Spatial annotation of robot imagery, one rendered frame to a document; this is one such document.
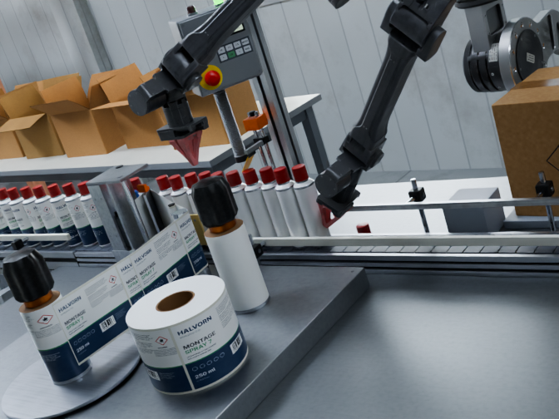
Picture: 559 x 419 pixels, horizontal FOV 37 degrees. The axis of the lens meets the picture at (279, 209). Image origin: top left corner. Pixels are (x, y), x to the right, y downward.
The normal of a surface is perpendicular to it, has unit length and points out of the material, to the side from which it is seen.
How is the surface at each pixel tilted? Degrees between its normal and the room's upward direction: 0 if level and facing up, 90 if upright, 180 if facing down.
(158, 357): 90
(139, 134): 91
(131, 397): 0
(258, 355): 0
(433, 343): 0
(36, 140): 91
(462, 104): 90
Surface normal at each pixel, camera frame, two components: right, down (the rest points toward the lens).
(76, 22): -0.61, 0.44
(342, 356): -0.30, -0.90
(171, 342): -0.03, 0.35
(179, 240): 0.81, -0.06
